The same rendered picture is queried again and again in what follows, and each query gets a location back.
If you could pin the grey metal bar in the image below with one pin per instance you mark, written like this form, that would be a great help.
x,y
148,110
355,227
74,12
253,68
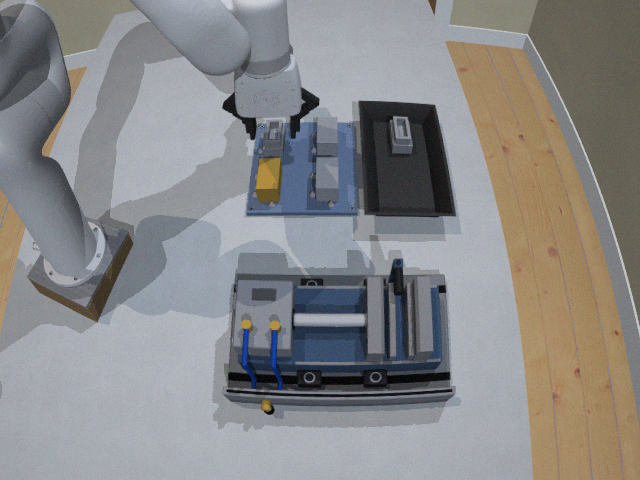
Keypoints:
x,y
409,309

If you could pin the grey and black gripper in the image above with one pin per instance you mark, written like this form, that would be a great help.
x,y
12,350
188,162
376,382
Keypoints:
x,y
273,95

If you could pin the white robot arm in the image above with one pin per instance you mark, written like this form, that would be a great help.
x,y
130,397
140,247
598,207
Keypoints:
x,y
204,31

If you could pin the grey long flat bar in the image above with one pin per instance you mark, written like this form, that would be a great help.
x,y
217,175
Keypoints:
x,y
391,322

